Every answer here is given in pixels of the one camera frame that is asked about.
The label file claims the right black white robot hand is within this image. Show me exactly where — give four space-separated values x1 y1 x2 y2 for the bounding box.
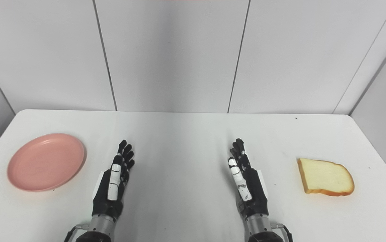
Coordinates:
227 138 270 217

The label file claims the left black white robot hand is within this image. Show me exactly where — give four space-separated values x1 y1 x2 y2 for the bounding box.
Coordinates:
92 139 135 218

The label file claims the pink round plate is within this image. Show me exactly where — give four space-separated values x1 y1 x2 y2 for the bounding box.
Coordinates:
7 133 86 193

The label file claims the slice of white bread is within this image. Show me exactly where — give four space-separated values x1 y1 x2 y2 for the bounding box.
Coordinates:
297 158 355 197

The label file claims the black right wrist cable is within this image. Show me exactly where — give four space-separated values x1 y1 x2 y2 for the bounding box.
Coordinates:
270 222 293 242

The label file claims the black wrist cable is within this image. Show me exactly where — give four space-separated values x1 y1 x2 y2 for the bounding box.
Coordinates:
64 223 89 242
270 222 293 242

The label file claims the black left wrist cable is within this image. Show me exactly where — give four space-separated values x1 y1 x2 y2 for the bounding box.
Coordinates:
64 223 89 242

